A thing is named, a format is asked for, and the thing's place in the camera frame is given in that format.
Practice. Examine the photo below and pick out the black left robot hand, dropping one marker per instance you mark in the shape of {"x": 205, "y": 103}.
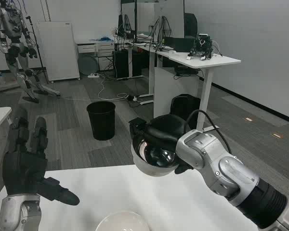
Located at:
{"x": 24, "y": 170}

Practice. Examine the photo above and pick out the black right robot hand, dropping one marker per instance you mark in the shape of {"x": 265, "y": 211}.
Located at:
{"x": 165, "y": 127}

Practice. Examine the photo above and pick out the shiny metal bowl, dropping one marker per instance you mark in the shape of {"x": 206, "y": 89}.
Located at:
{"x": 149, "y": 168}

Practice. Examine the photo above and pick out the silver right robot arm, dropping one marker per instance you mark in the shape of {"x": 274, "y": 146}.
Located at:
{"x": 226, "y": 173}

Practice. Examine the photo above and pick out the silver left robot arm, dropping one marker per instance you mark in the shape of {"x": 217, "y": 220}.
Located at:
{"x": 12, "y": 211}

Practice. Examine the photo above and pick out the white bowl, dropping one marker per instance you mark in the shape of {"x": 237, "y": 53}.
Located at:
{"x": 122, "y": 222}

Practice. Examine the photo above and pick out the black backpack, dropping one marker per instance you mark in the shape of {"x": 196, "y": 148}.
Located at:
{"x": 183, "y": 106}

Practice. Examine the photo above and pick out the small white power adapter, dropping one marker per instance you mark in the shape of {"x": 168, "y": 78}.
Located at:
{"x": 135, "y": 98}

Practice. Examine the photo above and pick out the black trash bin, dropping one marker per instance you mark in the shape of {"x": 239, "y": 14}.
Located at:
{"x": 101, "y": 122}

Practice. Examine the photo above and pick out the black computer tower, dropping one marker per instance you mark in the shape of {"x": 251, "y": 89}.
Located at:
{"x": 139, "y": 63}
{"x": 120, "y": 65}

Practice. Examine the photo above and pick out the white office desk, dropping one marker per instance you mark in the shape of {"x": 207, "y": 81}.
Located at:
{"x": 207, "y": 62}

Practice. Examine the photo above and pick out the brass floor socket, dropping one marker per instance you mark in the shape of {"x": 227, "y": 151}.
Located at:
{"x": 277, "y": 135}
{"x": 248, "y": 119}

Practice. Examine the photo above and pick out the black box on desk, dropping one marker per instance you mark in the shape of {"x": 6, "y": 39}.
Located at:
{"x": 178, "y": 44}

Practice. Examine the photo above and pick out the white power strip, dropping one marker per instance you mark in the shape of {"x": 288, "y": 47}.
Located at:
{"x": 94, "y": 75}

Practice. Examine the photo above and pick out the small black robot device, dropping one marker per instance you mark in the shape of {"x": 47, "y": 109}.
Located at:
{"x": 202, "y": 47}

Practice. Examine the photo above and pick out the white drawer cabinet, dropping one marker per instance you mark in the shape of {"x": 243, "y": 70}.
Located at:
{"x": 103, "y": 49}

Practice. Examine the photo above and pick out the round grey tray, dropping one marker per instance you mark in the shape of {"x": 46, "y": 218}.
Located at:
{"x": 86, "y": 65}

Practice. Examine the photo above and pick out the black office chair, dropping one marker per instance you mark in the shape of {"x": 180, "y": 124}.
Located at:
{"x": 191, "y": 24}

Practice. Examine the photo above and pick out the white-backed monitor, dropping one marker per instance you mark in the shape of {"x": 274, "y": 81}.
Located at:
{"x": 171, "y": 16}

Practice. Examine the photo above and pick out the white rolling board cabinet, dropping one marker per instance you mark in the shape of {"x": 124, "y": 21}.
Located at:
{"x": 59, "y": 50}

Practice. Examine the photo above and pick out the black tripod stand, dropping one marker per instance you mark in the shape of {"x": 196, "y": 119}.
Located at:
{"x": 37, "y": 45}

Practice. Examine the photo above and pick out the grey humanoid robot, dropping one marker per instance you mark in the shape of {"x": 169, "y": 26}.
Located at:
{"x": 13, "y": 26}

